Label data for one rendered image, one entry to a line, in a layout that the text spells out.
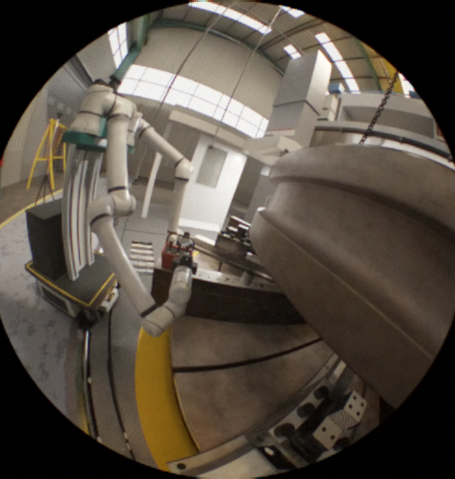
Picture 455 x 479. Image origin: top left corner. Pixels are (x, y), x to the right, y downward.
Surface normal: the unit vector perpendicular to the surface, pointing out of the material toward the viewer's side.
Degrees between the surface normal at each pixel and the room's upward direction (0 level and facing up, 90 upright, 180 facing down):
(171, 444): 0
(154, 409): 0
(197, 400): 0
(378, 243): 90
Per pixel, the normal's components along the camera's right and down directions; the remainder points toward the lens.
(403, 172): -0.87, -0.15
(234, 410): 0.33, -0.89
